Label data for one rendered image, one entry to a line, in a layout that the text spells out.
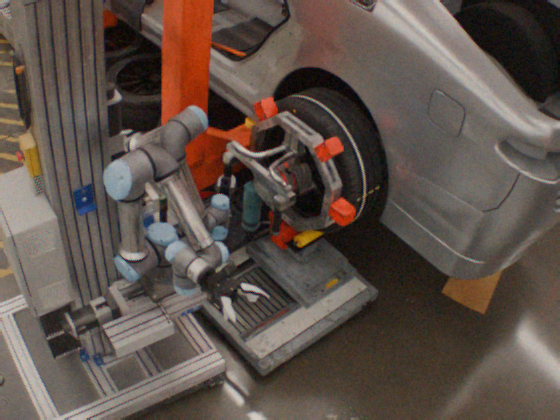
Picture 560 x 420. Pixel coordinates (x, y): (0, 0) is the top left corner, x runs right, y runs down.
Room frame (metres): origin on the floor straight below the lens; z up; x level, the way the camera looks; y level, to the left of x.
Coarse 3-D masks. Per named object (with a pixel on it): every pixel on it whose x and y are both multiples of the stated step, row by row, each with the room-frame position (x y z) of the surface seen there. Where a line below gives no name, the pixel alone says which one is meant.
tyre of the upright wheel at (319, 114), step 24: (288, 96) 2.45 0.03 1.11; (312, 96) 2.40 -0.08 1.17; (336, 96) 2.41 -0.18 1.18; (312, 120) 2.24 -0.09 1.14; (336, 120) 2.24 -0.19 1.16; (360, 120) 2.30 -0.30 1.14; (360, 144) 2.19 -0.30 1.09; (360, 168) 2.11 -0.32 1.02; (384, 168) 2.20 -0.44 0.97; (360, 192) 2.08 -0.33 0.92; (360, 216) 2.15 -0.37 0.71
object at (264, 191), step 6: (288, 162) 2.21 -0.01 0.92; (282, 168) 2.16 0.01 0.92; (282, 174) 2.13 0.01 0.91; (288, 174) 2.14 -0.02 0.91; (258, 180) 2.12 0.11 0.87; (288, 180) 2.12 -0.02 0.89; (294, 180) 2.14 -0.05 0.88; (258, 186) 2.11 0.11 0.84; (264, 186) 2.09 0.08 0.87; (294, 186) 2.14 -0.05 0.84; (258, 192) 2.11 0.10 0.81; (264, 192) 2.09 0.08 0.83; (270, 192) 2.06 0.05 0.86; (276, 192) 2.07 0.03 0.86; (264, 198) 2.08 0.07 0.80; (270, 198) 2.06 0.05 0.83
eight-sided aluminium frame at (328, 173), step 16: (288, 112) 2.31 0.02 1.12; (256, 128) 2.36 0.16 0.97; (288, 128) 2.22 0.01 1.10; (304, 128) 2.22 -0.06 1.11; (256, 144) 2.37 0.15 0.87; (256, 160) 2.37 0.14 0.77; (320, 160) 2.08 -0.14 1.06; (336, 176) 2.07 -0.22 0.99; (336, 192) 2.04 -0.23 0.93; (272, 208) 2.24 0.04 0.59; (288, 208) 2.23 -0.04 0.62; (304, 224) 2.10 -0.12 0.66; (320, 224) 2.03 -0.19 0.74
